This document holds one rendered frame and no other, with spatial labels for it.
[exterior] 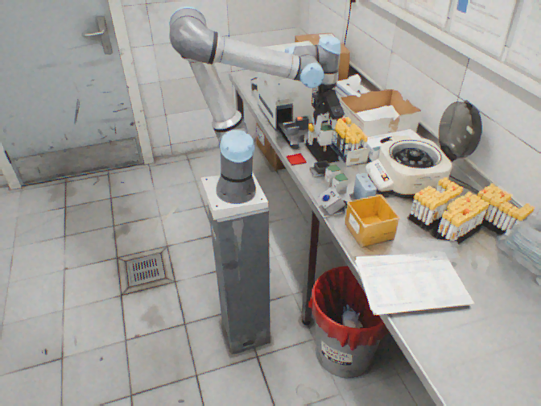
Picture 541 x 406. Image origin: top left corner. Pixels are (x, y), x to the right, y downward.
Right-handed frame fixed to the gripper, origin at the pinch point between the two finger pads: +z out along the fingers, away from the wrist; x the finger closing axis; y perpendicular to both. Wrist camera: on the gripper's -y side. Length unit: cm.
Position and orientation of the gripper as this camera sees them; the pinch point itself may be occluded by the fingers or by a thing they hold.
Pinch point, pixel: (324, 132)
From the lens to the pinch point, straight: 177.2
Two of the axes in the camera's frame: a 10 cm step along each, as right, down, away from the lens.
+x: -9.6, 1.9, -2.2
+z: 0.0, 7.7, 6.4
